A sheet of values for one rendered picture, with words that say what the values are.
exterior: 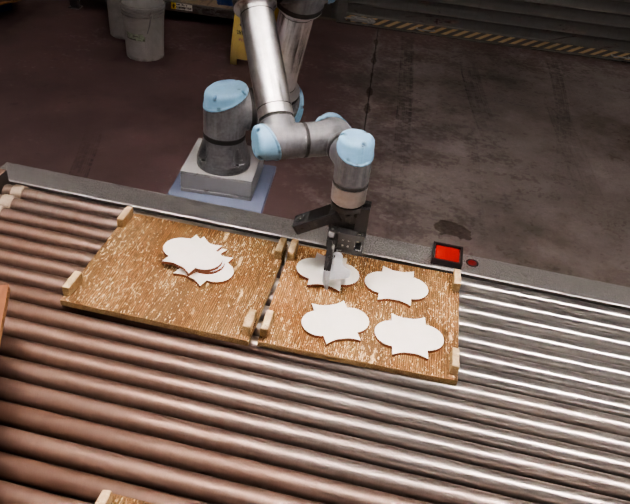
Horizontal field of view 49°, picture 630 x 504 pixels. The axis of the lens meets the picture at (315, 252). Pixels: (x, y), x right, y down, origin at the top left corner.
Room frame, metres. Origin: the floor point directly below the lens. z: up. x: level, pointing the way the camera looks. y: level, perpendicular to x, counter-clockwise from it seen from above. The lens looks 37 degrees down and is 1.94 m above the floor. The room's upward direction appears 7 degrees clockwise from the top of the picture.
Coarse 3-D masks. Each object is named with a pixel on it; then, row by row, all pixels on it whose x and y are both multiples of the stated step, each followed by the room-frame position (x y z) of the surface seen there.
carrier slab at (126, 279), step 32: (128, 224) 1.36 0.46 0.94; (160, 224) 1.38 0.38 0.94; (96, 256) 1.22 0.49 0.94; (128, 256) 1.24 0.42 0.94; (160, 256) 1.25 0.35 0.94; (256, 256) 1.30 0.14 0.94; (96, 288) 1.12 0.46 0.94; (128, 288) 1.13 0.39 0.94; (160, 288) 1.14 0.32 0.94; (192, 288) 1.15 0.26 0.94; (224, 288) 1.17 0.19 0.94; (256, 288) 1.18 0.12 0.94; (160, 320) 1.04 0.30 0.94; (192, 320) 1.05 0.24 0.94; (224, 320) 1.07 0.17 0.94; (256, 320) 1.08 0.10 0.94
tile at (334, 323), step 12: (312, 312) 1.12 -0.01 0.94; (324, 312) 1.12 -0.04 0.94; (336, 312) 1.12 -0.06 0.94; (348, 312) 1.13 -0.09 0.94; (360, 312) 1.13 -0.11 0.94; (312, 324) 1.08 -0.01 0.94; (324, 324) 1.08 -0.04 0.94; (336, 324) 1.09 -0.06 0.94; (348, 324) 1.09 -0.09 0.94; (360, 324) 1.10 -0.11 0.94; (312, 336) 1.05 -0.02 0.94; (324, 336) 1.05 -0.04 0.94; (336, 336) 1.05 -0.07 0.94; (348, 336) 1.05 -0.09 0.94
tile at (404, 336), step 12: (384, 324) 1.11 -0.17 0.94; (396, 324) 1.11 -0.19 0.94; (408, 324) 1.11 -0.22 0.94; (420, 324) 1.12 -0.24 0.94; (384, 336) 1.07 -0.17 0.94; (396, 336) 1.07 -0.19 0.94; (408, 336) 1.08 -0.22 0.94; (420, 336) 1.08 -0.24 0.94; (432, 336) 1.09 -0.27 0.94; (396, 348) 1.04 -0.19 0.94; (408, 348) 1.04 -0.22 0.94; (420, 348) 1.05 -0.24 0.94; (432, 348) 1.05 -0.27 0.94
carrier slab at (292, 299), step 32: (352, 256) 1.34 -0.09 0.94; (288, 288) 1.19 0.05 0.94; (320, 288) 1.21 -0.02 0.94; (352, 288) 1.22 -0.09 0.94; (448, 288) 1.27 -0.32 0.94; (288, 320) 1.09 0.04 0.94; (384, 320) 1.13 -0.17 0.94; (448, 320) 1.15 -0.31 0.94; (320, 352) 1.01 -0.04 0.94; (352, 352) 1.02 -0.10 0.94; (384, 352) 1.03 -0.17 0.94; (448, 352) 1.05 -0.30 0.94
